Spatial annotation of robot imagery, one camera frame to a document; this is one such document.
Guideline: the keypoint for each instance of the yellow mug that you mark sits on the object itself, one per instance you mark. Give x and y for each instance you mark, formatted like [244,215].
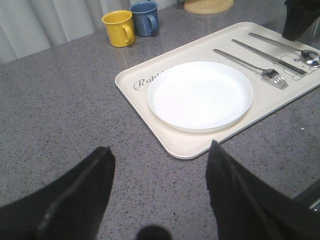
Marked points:
[120,28]

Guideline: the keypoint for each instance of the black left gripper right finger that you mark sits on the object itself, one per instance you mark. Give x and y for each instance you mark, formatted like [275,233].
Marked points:
[246,208]

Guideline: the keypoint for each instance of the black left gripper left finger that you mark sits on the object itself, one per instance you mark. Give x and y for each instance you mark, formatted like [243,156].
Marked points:
[70,208]

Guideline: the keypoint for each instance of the silver fork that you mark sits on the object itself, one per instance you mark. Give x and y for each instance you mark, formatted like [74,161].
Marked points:
[270,73]

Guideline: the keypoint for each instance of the cream rabbit serving tray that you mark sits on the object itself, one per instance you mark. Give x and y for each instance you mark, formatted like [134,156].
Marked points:
[135,82]

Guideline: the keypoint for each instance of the wooden mug tree stand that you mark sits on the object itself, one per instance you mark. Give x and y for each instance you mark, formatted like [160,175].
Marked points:
[207,7]

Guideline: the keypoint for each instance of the blue mug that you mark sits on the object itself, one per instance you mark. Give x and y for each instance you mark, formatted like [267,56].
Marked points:
[145,18]

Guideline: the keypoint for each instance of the silver spoon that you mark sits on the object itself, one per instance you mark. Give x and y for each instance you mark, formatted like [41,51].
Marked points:
[310,57]

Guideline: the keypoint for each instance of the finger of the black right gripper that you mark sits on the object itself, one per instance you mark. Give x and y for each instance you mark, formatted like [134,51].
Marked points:
[300,15]

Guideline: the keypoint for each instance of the silver chopstick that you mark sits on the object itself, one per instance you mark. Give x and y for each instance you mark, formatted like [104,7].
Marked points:
[271,55]
[267,58]

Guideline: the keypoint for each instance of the white round plate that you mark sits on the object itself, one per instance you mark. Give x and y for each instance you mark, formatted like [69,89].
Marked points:
[200,96]

